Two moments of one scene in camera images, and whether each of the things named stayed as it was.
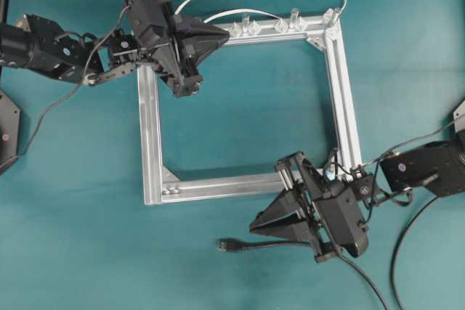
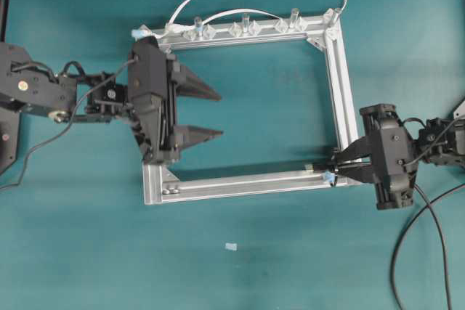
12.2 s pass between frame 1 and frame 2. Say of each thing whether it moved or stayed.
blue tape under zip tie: stayed
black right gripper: moved
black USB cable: moved
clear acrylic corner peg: stayed
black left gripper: moved
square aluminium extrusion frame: stayed
